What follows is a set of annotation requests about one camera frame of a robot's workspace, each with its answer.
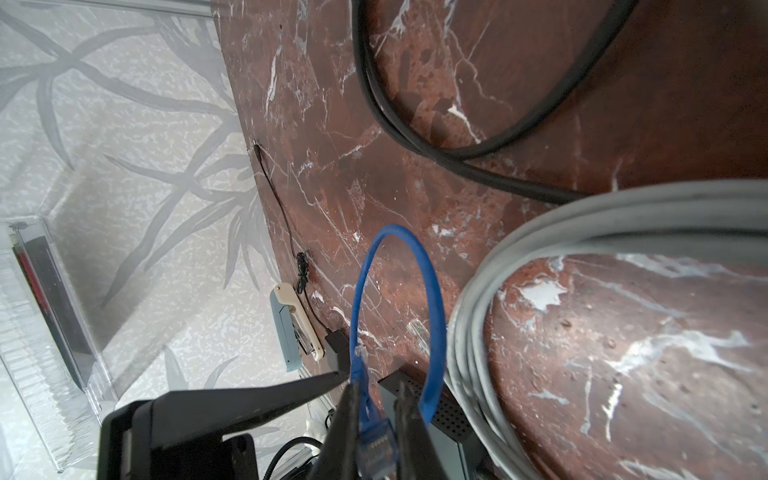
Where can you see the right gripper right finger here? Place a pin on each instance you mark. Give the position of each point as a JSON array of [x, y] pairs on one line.
[[417, 458]]

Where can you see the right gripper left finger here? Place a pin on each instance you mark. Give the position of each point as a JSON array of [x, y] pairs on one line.
[[337, 459]]

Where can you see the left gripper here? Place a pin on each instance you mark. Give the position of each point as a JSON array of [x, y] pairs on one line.
[[198, 434]]

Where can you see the black power adapter left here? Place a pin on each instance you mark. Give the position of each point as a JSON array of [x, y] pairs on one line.
[[337, 351]]

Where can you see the beige teal handheld device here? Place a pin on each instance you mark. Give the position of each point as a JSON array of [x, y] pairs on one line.
[[296, 335]]

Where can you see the clear plastic wall bin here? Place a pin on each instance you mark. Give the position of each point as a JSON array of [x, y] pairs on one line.
[[47, 349]]

